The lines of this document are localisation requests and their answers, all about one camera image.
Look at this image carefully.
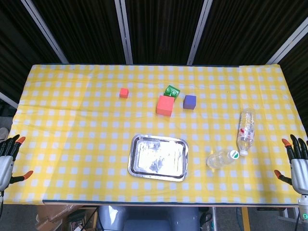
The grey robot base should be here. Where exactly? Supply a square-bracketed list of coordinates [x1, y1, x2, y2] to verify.
[97, 205, 201, 231]

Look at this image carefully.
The clear bottle with white cap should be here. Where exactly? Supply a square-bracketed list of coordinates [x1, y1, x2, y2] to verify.
[236, 108, 256, 156]

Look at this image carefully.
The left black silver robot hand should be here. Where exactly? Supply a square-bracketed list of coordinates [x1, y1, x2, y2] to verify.
[0, 134, 34, 192]

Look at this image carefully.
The rectangular metal tray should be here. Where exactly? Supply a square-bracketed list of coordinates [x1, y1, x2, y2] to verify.
[127, 134, 189, 183]

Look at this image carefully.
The black corrugated partition panel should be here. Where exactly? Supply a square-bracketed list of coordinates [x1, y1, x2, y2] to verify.
[0, 0, 61, 97]
[193, 0, 308, 65]
[32, 0, 127, 64]
[125, 0, 205, 65]

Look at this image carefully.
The green toy brick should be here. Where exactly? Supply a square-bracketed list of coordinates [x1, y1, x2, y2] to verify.
[163, 85, 181, 100]

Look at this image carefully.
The yellow white checkered tablecloth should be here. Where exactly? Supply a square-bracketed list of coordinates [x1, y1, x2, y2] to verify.
[4, 63, 308, 205]

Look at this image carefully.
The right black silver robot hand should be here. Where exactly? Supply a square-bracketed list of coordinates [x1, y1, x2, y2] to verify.
[274, 134, 308, 194]

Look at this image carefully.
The purple cube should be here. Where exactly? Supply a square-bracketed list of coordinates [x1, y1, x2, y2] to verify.
[183, 94, 197, 110]

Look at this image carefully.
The metal table leg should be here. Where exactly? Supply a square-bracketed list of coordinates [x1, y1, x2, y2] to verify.
[210, 206, 218, 231]

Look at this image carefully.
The clear bottle with green cap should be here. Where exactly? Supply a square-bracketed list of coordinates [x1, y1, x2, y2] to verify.
[206, 149, 240, 170]

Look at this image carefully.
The white partition post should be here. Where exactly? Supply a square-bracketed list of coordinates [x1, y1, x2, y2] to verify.
[21, 0, 69, 64]
[266, 23, 308, 65]
[114, 0, 134, 65]
[0, 91, 19, 109]
[186, 0, 213, 65]

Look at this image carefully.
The large red cube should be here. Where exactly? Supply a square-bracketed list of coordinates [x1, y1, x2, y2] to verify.
[156, 95, 175, 117]

